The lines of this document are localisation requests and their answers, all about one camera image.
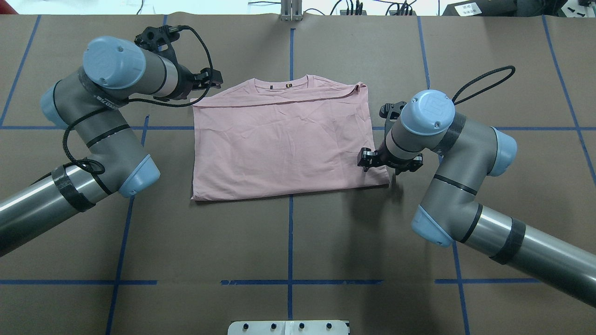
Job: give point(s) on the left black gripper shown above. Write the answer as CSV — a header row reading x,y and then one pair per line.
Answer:
x,y
185,81

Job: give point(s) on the black box with label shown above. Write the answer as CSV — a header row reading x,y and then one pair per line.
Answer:
x,y
463,9

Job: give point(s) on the aluminium frame post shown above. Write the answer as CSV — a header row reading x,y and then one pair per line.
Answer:
x,y
291,10

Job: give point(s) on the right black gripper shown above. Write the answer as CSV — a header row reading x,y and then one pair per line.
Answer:
x,y
390,159

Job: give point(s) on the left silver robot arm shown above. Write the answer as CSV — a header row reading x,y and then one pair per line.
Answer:
x,y
104,154

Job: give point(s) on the pink Snoopy t-shirt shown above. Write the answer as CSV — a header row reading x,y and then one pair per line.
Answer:
x,y
263,139

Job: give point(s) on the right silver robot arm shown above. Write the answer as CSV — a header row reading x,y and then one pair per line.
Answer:
x,y
448,212

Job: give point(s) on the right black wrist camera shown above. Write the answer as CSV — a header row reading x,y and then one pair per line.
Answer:
x,y
391,111

